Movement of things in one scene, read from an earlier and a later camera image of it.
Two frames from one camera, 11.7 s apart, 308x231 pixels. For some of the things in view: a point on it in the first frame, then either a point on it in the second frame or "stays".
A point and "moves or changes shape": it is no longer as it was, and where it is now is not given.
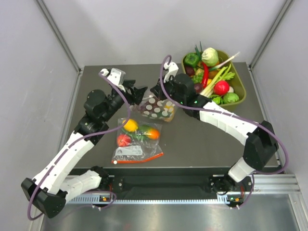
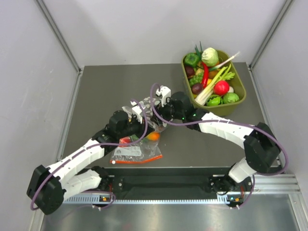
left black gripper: x=137 y=94 → x=142 y=126
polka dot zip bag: x=154 y=108 moves or changes shape
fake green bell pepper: x=191 y=59 stays
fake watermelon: x=217 y=99 stays
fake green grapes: x=198 y=78 stays
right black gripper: x=157 y=90 → x=161 y=110
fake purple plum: x=198 y=87 stays
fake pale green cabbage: x=210 y=57 stays
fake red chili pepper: x=205 y=75 stays
